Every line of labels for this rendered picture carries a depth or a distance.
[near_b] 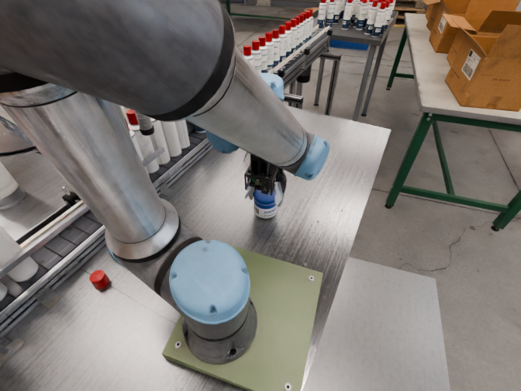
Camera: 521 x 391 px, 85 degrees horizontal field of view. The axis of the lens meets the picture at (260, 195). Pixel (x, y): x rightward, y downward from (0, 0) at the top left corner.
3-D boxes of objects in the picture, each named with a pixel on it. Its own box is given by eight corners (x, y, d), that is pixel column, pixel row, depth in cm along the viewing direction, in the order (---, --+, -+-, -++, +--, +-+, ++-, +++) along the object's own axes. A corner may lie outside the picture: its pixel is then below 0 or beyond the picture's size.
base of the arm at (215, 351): (203, 279, 65) (198, 257, 58) (266, 300, 63) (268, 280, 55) (169, 347, 56) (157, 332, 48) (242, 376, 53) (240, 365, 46)
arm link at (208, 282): (220, 356, 46) (212, 330, 36) (163, 307, 51) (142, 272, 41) (262, 297, 53) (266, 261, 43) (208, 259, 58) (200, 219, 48)
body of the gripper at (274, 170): (243, 191, 73) (242, 152, 65) (254, 171, 79) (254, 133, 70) (272, 198, 71) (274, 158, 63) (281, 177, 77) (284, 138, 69)
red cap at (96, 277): (94, 278, 70) (89, 271, 67) (109, 275, 70) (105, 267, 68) (94, 291, 67) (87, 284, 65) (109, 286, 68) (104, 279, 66)
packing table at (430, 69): (382, 86, 351) (404, 12, 297) (453, 95, 333) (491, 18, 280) (378, 210, 200) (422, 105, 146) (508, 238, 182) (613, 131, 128)
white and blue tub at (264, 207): (258, 199, 89) (257, 183, 84) (280, 205, 87) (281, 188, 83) (250, 216, 84) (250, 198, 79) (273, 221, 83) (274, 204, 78)
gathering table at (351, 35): (313, 102, 321) (326, 4, 257) (370, 113, 301) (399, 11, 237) (288, 132, 275) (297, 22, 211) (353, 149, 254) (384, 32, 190)
